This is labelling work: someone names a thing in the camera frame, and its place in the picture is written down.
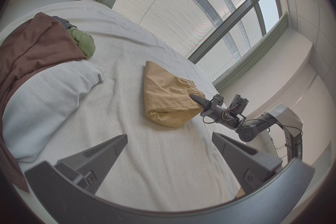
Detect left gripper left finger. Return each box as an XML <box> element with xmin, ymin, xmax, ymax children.
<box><xmin>55</xmin><ymin>134</ymin><xmax>128</xmax><ymax>195</ymax></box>

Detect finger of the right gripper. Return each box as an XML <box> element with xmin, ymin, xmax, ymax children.
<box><xmin>189</xmin><ymin>94</ymin><xmax>211</xmax><ymax>109</ymax></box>

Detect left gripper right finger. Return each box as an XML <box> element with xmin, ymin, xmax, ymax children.
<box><xmin>212</xmin><ymin>132</ymin><xmax>284</xmax><ymax>195</ymax></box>

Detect tan shorts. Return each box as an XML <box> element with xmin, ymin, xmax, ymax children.
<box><xmin>143</xmin><ymin>60</ymin><xmax>207</xmax><ymax>128</ymax></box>

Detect bed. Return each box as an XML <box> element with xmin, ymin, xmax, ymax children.
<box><xmin>0</xmin><ymin>0</ymin><xmax>246</xmax><ymax>214</ymax></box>

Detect white pillow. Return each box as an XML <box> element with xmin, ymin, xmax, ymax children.
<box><xmin>2</xmin><ymin>60</ymin><xmax>106</xmax><ymax>163</ymax></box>

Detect window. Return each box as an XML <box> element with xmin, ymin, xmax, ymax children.
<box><xmin>111</xmin><ymin>0</ymin><xmax>286</xmax><ymax>82</ymax></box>

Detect green garment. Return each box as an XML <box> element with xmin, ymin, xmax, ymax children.
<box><xmin>67</xmin><ymin>27</ymin><xmax>95</xmax><ymax>58</ymax></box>

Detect brown garment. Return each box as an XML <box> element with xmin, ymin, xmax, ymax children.
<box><xmin>0</xmin><ymin>12</ymin><xmax>91</xmax><ymax>193</ymax></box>

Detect dark grey garment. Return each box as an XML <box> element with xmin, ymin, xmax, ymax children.
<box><xmin>51</xmin><ymin>16</ymin><xmax>78</xmax><ymax>31</ymax></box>

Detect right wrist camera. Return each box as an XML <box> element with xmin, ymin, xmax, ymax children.
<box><xmin>228</xmin><ymin>95</ymin><xmax>249</xmax><ymax>116</ymax></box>

